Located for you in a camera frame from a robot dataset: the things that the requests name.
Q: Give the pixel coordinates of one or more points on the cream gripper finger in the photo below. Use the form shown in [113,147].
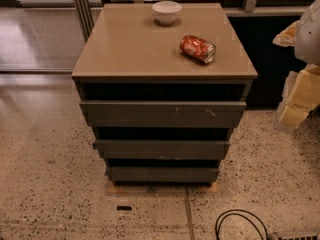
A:
[300,96]
[287,37]

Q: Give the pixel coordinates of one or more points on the grey drawer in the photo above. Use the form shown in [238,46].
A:
[162,174]
[167,114]
[163,150]

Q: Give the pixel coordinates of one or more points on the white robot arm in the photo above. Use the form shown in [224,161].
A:
[307,43]

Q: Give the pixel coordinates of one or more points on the grey drawer cabinet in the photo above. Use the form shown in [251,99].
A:
[129,56]

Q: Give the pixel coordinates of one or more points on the grey bottom drawer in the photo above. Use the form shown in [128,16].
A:
[162,174]

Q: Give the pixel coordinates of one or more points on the grey top drawer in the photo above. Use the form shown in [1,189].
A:
[167,114]

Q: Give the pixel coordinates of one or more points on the red soda can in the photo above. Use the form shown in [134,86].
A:
[198,48]

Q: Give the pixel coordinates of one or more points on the white ceramic bowl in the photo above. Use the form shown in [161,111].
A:
[166,12]

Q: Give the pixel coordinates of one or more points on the white floor power strip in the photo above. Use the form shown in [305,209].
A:
[294,236]

